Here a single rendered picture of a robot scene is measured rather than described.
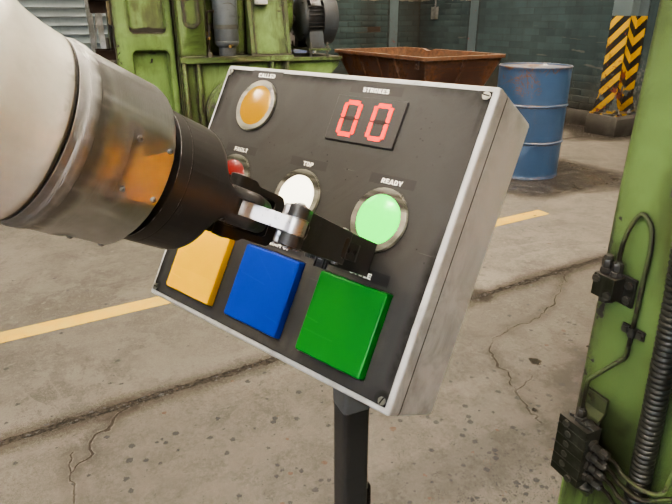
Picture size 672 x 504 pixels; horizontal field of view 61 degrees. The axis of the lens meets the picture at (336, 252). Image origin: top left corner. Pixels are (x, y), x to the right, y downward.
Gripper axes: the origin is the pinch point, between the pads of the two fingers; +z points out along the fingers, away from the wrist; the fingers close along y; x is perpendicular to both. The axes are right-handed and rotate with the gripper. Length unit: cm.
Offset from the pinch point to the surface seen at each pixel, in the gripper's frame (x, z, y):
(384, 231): 2.7, 3.3, 1.1
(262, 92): 13.5, 3.3, -19.5
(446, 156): 10.1, 3.7, 4.2
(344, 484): -28.1, 28.8, -8.6
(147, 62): 99, 204, -392
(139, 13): 129, 185, -393
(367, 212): 3.9, 3.3, -1.2
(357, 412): -17.8, 24.5, -7.8
